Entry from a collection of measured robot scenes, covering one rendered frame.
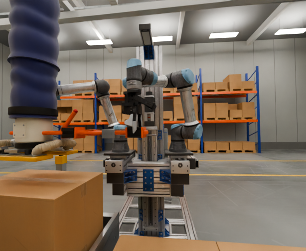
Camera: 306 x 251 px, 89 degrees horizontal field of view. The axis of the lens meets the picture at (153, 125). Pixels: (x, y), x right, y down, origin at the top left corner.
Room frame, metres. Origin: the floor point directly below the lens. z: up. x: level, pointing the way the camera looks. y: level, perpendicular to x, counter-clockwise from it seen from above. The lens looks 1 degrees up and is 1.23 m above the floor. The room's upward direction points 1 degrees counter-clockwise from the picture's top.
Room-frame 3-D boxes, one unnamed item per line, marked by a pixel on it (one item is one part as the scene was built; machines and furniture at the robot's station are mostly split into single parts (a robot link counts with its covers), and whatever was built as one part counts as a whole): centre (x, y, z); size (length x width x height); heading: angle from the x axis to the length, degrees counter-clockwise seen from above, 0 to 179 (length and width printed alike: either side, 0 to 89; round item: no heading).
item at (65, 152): (0.98, 0.65, 1.11); 0.34 x 0.10 x 0.05; 79
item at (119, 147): (1.37, 0.28, 1.09); 0.15 x 0.15 x 0.10
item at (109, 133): (0.79, 0.21, 1.21); 0.07 x 0.07 x 0.04; 79
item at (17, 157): (0.79, 0.69, 1.11); 0.34 x 0.10 x 0.05; 79
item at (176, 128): (1.33, -0.21, 1.20); 0.13 x 0.12 x 0.14; 50
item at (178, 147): (1.33, -0.21, 1.09); 0.15 x 0.15 x 0.10
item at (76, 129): (0.83, 0.42, 1.22); 0.10 x 0.08 x 0.06; 169
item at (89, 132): (0.96, 0.45, 1.22); 0.93 x 0.30 x 0.04; 79
